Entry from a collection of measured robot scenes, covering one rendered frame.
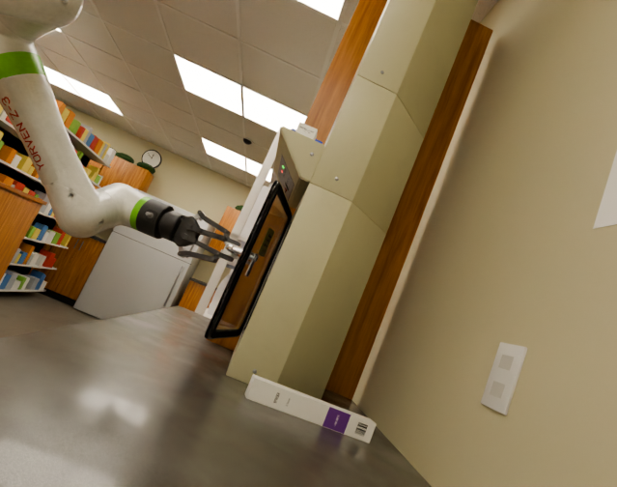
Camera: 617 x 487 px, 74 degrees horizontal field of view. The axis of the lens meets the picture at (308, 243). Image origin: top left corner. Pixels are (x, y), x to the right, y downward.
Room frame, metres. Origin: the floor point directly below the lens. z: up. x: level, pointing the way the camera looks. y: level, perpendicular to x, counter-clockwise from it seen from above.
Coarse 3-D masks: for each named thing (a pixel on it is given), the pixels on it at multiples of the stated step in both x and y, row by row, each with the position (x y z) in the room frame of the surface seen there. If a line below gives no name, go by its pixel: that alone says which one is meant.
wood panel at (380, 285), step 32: (384, 0) 1.29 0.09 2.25; (352, 32) 1.29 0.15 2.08; (480, 32) 1.32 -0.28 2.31; (352, 64) 1.29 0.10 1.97; (320, 96) 1.29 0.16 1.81; (448, 96) 1.32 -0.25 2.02; (320, 128) 1.29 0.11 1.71; (448, 128) 1.32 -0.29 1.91; (416, 160) 1.32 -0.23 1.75; (416, 192) 1.32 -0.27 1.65; (416, 224) 1.32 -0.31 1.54; (384, 256) 1.32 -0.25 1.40; (384, 288) 1.32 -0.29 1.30; (352, 320) 1.32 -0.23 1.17; (352, 352) 1.32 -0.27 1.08; (352, 384) 1.32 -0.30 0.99
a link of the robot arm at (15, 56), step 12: (0, 24) 0.78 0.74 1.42; (0, 36) 0.80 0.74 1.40; (12, 36) 0.81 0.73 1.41; (0, 48) 0.81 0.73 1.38; (12, 48) 0.81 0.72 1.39; (24, 48) 0.83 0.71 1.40; (36, 48) 0.86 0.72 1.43; (0, 60) 0.81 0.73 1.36; (12, 60) 0.82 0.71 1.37; (24, 60) 0.83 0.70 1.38; (36, 60) 0.85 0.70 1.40; (0, 72) 0.82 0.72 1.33; (12, 72) 0.82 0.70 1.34; (24, 72) 0.83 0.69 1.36; (36, 72) 0.85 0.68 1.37
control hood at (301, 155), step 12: (288, 132) 0.92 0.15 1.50; (288, 144) 0.92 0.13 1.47; (300, 144) 0.92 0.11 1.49; (312, 144) 0.92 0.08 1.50; (276, 156) 1.10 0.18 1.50; (288, 156) 0.95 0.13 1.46; (300, 156) 0.92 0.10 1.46; (312, 156) 0.92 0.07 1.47; (276, 168) 1.18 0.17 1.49; (288, 168) 1.01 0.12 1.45; (300, 168) 0.92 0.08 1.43; (312, 168) 0.92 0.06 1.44; (300, 180) 0.94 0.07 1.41; (300, 192) 1.04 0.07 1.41
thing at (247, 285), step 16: (272, 208) 0.99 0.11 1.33; (256, 224) 0.93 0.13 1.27; (272, 224) 1.06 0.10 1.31; (256, 240) 0.98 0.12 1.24; (272, 240) 1.13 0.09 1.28; (240, 256) 0.93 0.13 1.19; (256, 272) 1.11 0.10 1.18; (240, 288) 1.03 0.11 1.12; (256, 288) 1.19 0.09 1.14; (240, 304) 1.10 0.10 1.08; (224, 320) 1.01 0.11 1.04; (240, 320) 1.17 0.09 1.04
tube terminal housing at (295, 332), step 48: (384, 96) 0.93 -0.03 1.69; (336, 144) 0.93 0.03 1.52; (384, 144) 0.96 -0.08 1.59; (336, 192) 0.93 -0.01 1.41; (384, 192) 1.02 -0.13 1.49; (288, 240) 0.92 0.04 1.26; (336, 240) 0.93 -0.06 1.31; (288, 288) 0.93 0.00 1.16; (336, 288) 0.99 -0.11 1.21; (240, 336) 1.09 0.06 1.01; (288, 336) 0.93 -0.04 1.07; (336, 336) 1.05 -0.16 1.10; (288, 384) 0.96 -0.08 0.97
